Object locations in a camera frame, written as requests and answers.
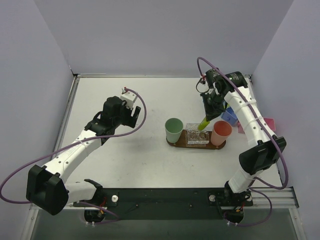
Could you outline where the blue plastic organizer box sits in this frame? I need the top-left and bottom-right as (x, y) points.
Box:
(221, 107), (238, 127)

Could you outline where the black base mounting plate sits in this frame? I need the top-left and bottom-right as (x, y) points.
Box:
(73, 187), (253, 222)

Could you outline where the clear textured plastic holder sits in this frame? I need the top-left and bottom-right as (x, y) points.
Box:
(185, 123), (210, 147)

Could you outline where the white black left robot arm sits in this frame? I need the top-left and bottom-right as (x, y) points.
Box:
(26, 91), (141, 216)

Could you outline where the brown wooden oval tray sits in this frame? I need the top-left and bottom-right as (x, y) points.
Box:
(166, 129), (226, 150)

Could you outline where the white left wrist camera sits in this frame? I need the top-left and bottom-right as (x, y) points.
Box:
(120, 87), (138, 110)

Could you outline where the aluminium front rail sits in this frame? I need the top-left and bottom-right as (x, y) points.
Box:
(251, 187), (300, 209)

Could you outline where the orange plastic cup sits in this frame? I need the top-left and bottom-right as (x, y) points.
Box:
(210, 120), (232, 146)

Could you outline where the green toothpaste tube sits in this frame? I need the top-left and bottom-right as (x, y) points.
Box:
(197, 117), (210, 131)

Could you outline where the pink plastic drawer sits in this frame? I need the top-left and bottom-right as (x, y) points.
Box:
(237, 117), (276, 134)

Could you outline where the green plastic cup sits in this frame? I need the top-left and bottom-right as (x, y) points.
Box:
(165, 118), (184, 144)

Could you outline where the aluminium table edge rail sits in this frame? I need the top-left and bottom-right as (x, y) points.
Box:
(53, 74), (80, 152)

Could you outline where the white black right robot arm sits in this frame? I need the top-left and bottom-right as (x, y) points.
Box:
(198, 69), (287, 194)

